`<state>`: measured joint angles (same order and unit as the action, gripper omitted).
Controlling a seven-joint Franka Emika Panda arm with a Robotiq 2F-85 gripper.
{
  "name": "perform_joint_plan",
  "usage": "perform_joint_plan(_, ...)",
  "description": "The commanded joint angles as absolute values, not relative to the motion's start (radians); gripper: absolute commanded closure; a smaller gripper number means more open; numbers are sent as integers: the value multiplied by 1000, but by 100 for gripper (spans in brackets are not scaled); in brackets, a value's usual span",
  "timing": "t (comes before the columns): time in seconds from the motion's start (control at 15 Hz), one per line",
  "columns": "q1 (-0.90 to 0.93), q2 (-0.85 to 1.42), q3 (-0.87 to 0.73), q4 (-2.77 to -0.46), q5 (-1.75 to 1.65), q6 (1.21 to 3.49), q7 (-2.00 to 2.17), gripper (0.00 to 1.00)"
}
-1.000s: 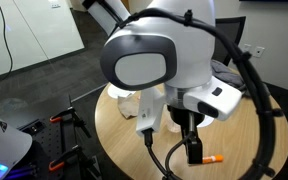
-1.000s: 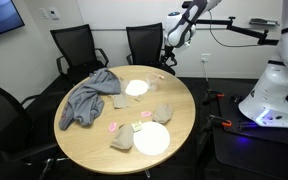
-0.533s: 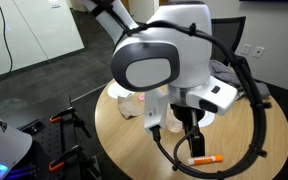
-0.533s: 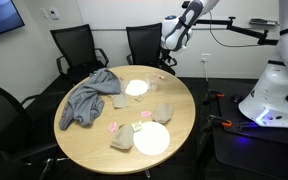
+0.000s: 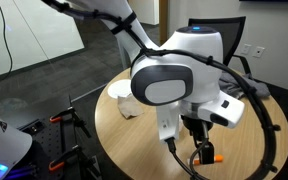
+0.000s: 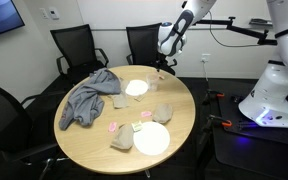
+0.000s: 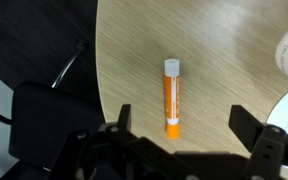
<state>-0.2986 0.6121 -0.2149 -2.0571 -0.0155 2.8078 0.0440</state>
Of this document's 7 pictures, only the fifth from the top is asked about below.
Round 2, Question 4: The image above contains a wooden door with glass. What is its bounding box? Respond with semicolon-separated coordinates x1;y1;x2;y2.
158;0;169;46

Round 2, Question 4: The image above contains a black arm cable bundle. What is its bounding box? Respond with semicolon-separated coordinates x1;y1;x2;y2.
40;0;282;180

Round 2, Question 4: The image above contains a white wall plate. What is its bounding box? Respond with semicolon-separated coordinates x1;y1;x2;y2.
252;45;266;59

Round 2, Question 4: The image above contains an orange glue stick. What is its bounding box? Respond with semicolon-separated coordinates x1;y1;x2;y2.
187;154;225;167

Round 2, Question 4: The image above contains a black orange bar clamp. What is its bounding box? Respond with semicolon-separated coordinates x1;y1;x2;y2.
48;144;100;180
49;106;92;139

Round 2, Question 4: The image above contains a white wall outlet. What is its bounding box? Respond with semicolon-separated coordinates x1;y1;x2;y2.
240;43;252;56

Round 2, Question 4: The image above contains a thin black hanging cable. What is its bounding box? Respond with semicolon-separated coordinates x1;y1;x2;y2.
0;0;14;83

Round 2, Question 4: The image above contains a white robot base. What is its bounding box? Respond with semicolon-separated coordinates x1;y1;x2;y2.
0;105;34;180

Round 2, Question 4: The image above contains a black camera cable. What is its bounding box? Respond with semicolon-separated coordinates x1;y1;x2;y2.
165;137;212;180

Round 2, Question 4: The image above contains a crumpled brown paper napkin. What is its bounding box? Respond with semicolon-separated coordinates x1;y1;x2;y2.
117;94;145;120

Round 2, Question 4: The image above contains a black mesh office chair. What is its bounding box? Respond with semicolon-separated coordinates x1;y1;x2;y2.
187;16;252;76

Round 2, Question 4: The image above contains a black mounting bracket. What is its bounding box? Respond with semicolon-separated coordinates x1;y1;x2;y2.
18;118;46;136

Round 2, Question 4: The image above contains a black perforated mounting table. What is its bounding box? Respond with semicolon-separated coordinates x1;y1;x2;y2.
3;94;100;180

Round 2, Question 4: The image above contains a white paper plate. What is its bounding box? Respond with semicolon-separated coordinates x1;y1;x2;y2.
107;79;133;100

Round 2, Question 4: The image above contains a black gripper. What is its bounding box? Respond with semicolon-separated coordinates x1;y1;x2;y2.
181;114;216;165

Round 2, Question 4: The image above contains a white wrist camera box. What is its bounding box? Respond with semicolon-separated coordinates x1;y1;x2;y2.
156;101;181;143

